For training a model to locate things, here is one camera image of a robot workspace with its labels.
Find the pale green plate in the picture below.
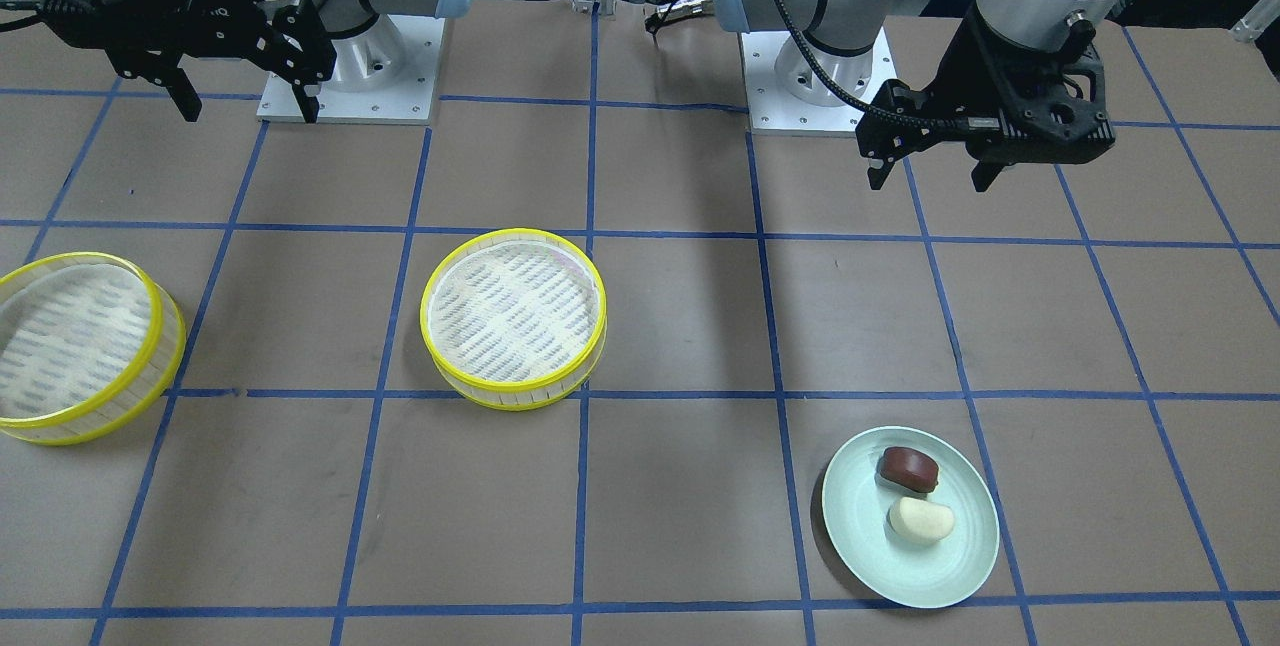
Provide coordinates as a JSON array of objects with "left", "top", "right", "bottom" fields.
[{"left": 820, "top": 426, "right": 1000, "bottom": 609}]

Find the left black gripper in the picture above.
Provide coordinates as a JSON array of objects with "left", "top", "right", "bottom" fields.
[{"left": 855, "top": 14, "right": 1116, "bottom": 192}]

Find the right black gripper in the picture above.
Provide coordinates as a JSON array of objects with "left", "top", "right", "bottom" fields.
[{"left": 38, "top": 0, "right": 337, "bottom": 125}]

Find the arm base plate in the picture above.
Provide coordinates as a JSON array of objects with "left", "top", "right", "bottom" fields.
[
  {"left": 739, "top": 26, "right": 899, "bottom": 136},
  {"left": 317, "top": 14, "right": 452, "bottom": 125}
]

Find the white half-moon bun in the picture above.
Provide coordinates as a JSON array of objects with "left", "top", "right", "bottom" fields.
[{"left": 887, "top": 498, "right": 957, "bottom": 545}]

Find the yellow steamer basket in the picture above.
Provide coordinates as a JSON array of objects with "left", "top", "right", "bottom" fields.
[
  {"left": 419, "top": 228, "right": 608, "bottom": 412},
  {"left": 1, "top": 251, "right": 188, "bottom": 446}
]

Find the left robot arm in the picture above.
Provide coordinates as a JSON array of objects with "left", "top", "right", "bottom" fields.
[{"left": 713, "top": 0, "right": 1116, "bottom": 192}]

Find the brown round bun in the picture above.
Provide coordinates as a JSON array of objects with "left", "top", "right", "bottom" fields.
[{"left": 877, "top": 446, "right": 940, "bottom": 494}]

